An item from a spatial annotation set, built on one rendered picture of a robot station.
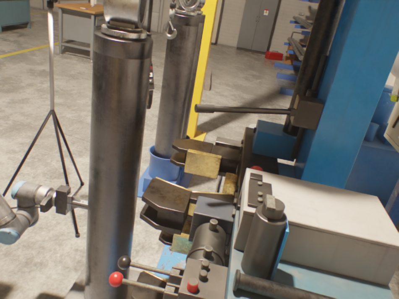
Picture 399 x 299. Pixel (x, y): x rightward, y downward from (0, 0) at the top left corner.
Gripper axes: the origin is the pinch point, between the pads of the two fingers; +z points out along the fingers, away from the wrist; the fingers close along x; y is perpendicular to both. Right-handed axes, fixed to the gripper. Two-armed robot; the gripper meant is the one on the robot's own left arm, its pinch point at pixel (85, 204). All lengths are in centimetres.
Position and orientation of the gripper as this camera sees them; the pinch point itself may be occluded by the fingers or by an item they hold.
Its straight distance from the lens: 172.6
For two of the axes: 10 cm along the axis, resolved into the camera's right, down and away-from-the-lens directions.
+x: -1.6, 9.0, 4.1
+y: 1.5, -3.9, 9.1
